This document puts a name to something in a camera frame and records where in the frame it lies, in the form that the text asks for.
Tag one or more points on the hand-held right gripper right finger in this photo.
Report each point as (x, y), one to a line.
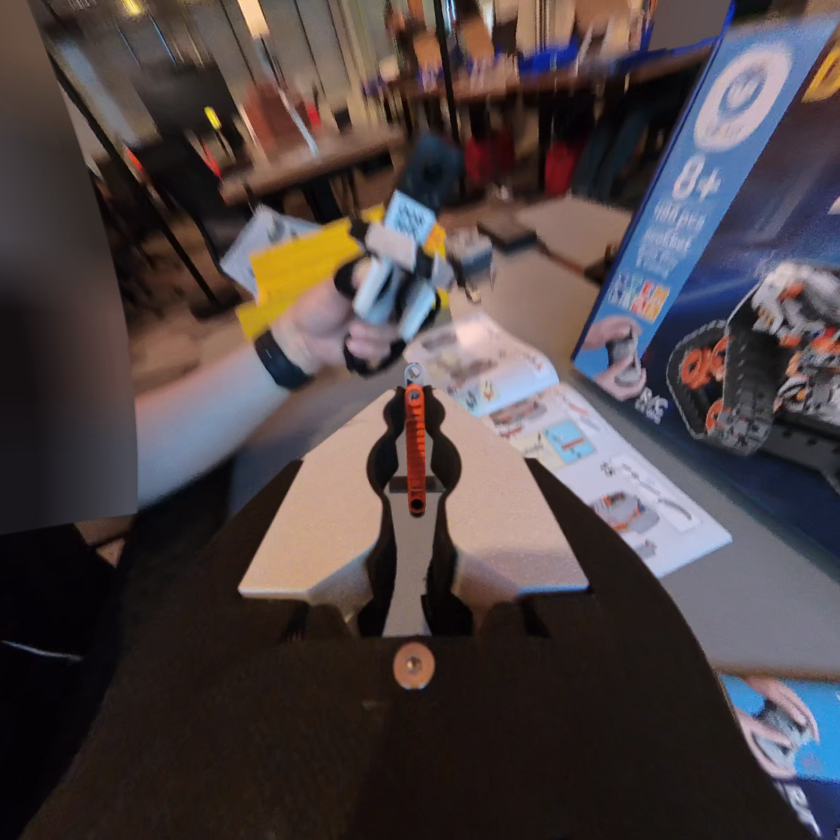
(505, 525)

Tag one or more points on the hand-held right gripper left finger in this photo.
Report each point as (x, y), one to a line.
(315, 525)

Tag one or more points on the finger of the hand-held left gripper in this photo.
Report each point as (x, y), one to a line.
(469, 256)

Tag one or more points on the orange toy beam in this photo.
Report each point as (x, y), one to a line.
(416, 453)

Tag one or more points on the small white toy pin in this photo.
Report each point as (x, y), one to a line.
(413, 374)

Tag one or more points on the grey desk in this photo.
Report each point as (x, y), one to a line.
(754, 590)

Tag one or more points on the person's left hand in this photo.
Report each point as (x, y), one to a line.
(321, 325)

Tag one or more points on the open instruction booklet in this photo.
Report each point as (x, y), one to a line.
(577, 446)

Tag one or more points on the brown background table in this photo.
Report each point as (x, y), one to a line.
(308, 164)

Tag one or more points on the black wristband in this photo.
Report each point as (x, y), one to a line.
(282, 364)

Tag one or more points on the yellow plastic bin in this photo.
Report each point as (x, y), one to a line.
(295, 275)

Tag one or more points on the white printed label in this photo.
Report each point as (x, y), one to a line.
(259, 246)

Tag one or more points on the blue toy box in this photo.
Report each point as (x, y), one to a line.
(722, 229)

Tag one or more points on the black metal table leg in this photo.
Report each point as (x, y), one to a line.
(138, 184)

